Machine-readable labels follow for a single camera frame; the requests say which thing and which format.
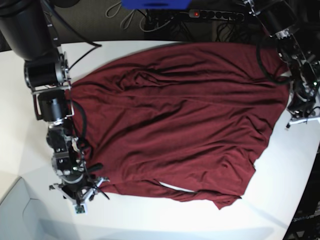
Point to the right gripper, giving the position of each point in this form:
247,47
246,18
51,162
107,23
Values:
79,188

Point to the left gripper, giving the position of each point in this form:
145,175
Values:
302,105

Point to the dark red t-shirt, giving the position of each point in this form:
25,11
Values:
184,121

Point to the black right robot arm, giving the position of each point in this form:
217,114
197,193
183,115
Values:
28,29

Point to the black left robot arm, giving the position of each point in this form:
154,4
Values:
298,46

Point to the white bin at corner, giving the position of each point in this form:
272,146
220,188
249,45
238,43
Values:
18,217

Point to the black power strip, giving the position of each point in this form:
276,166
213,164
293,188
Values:
216,15

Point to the blue box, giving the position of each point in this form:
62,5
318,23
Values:
156,4

